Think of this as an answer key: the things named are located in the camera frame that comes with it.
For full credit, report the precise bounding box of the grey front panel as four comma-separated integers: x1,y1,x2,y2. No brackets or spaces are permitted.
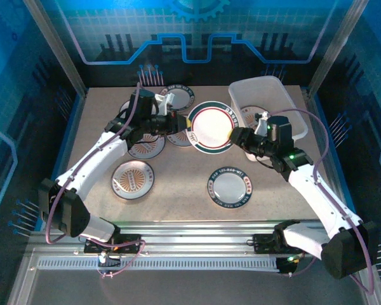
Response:
6,247,381,305

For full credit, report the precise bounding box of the large green red rim plate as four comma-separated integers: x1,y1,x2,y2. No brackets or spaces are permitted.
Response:
185,100,241,155

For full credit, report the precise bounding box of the dark text rim plate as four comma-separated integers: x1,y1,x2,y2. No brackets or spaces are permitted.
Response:
158,84,196,112
206,166,253,209

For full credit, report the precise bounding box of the orange sunburst plate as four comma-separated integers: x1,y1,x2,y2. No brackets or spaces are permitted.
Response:
165,130,194,147
110,160,154,201
239,105,269,128
126,132,166,159

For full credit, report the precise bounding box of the aluminium frame post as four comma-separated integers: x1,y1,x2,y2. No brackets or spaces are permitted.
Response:
22,0,89,98
307,0,371,96

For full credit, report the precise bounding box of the grey clover pattern plate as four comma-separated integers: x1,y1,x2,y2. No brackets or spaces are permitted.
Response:
118,98,137,120

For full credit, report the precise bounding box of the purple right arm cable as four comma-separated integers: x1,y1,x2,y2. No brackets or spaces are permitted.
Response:
268,107,375,296

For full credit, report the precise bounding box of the slotted grey cable duct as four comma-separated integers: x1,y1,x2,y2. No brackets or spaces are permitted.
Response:
36,256,280,270

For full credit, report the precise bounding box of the black control box green light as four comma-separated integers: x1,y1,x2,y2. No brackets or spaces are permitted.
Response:
276,255,301,276

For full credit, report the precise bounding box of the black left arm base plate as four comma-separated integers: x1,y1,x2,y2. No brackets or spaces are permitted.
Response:
83,233,144,255

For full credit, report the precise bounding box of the white translucent plastic bin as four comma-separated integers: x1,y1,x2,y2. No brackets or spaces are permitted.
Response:
227,75,309,163

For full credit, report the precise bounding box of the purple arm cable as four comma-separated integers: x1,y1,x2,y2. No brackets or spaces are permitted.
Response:
268,107,375,296
45,81,146,280

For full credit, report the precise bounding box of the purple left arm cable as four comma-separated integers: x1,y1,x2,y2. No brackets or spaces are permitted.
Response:
45,81,146,280

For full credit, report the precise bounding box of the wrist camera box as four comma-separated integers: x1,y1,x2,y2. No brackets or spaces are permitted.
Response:
128,90,176,116
254,111,291,142

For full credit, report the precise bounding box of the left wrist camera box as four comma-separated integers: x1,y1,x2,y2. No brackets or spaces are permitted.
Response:
128,90,176,116

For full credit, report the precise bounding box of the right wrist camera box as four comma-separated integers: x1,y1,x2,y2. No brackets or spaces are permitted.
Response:
254,111,291,142

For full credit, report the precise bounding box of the blue table edge trim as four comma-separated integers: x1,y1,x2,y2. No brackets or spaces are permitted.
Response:
34,93,87,231
304,90,358,214

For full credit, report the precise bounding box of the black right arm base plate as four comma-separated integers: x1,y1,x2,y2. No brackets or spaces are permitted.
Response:
252,233,311,255

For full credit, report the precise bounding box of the aluminium mounting rail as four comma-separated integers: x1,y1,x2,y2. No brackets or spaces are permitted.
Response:
28,220,374,255

